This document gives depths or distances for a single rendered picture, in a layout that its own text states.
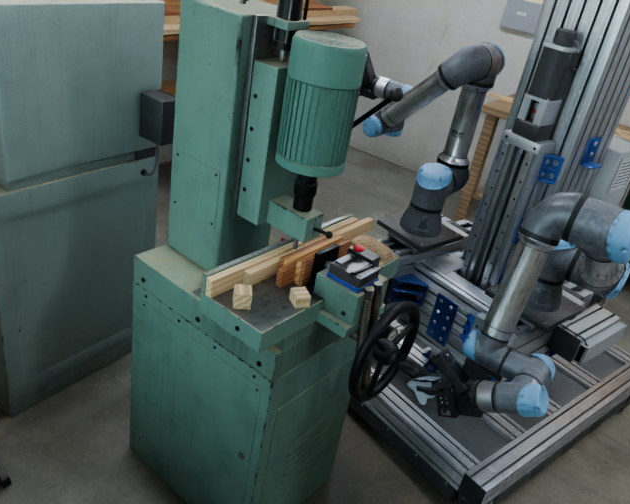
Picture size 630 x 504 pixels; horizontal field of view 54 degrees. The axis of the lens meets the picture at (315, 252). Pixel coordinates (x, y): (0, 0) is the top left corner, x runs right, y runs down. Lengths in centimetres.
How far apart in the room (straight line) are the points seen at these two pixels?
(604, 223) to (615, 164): 79
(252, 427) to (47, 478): 84
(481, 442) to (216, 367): 107
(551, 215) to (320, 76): 61
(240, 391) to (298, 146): 67
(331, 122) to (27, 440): 158
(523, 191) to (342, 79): 85
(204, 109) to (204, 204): 26
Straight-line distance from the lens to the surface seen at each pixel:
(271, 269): 161
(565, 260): 191
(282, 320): 147
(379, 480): 240
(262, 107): 155
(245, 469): 185
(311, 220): 158
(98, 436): 243
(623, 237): 149
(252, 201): 164
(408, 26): 505
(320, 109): 144
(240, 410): 173
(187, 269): 181
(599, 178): 230
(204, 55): 162
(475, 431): 241
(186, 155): 173
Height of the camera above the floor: 176
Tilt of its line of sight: 29 degrees down
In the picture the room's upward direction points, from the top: 11 degrees clockwise
